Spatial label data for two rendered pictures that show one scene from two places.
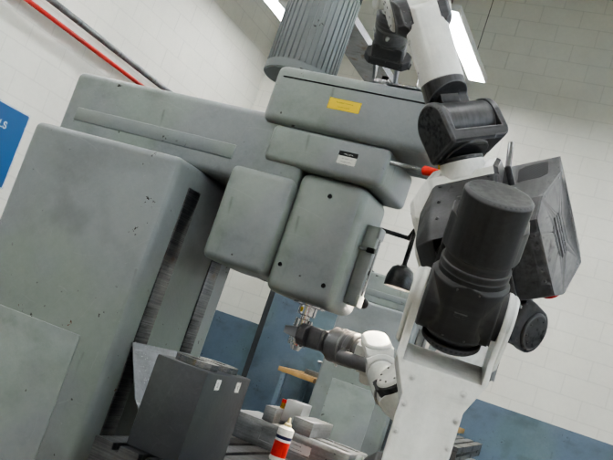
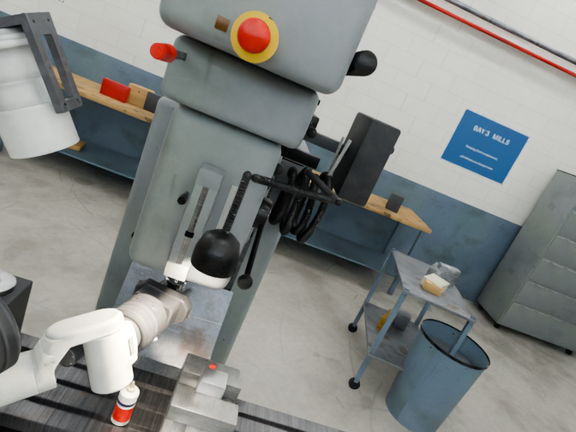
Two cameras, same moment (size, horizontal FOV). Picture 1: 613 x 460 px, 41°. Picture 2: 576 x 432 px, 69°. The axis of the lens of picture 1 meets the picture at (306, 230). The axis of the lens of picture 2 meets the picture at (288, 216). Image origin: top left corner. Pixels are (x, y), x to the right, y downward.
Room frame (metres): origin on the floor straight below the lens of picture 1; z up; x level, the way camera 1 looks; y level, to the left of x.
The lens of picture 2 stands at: (1.82, -0.82, 1.73)
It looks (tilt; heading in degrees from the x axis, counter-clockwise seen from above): 17 degrees down; 57
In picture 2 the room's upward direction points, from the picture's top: 23 degrees clockwise
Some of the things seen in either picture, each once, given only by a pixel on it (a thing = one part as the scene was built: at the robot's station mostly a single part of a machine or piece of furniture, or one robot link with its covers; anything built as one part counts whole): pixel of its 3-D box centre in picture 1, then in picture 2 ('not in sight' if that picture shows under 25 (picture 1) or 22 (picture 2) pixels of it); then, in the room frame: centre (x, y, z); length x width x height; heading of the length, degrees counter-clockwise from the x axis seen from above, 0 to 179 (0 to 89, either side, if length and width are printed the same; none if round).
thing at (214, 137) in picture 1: (195, 140); not in sight; (2.32, 0.39, 1.66); 0.80 x 0.23 x 0.20; 66
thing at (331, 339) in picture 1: (327, 343); (150, 312); (2.06, -0.14, 1.23); 0.13 x 0.12 x 0.10; 142
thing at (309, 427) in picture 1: (312, 427); (203, 411); (2.23, -0.18, 1.01); 0.15 x 0.06 x 0.04; 155
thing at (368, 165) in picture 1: (339, 168); (247, 90); (2.13, -0.03, 1.68); 0.34 x 0.24 x 0.10; 66
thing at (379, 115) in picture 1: (364, 124); (272, 20); (2.12, -0.06, 1.81); 0.47 x 0.26 x 0.16; 66
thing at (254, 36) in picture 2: not in sight; (254, 36); (2.01, -0.30, 1.76); 0.04 x 0.03 x 0.04; 156
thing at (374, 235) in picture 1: (364, 266); (194, 223); (2.07, -0.17, 1.45); 0.04 x 0.04 x 0.21; 66
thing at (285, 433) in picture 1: (283, 439); (126, 400); (2.08, -0.11, 0.97); 0.04 x 0.04 x 0.11
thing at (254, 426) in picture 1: (299, 436); (201, 414); (2.24, -0.16, 0.97); 0.35 x 0.15 x 0.11; 65
